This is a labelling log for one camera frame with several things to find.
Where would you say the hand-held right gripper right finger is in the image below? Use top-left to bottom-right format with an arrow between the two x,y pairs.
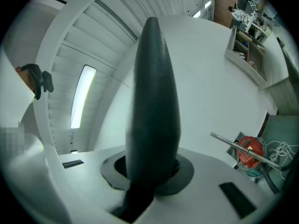
144,17 -> 194,207

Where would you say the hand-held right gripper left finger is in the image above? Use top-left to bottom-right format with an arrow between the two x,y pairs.
100,17 -> 152,223

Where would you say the silver metal vacuum tube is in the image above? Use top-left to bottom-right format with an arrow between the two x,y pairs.
210,132 -> 282,171

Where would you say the red vacuum cleaner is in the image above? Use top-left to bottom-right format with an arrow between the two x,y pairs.
235,135 -> 267,177

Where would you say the open wooden shelf unit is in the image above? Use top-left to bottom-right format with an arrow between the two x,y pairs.
224,25 -> 267,90

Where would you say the person's head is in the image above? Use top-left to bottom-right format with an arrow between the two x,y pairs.
15,65 -> 38,100

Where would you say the grey wooden cabinet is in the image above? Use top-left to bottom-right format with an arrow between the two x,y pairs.
259,37 -> 299,116

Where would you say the cluttered white desk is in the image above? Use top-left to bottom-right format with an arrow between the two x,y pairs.
233,7 -> 273,41

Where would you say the white coiled cable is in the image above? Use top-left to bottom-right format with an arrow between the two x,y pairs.
266,140 -> 299,180

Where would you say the black vacuum hose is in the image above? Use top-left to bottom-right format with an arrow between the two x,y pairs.
256,152 -> 299,194

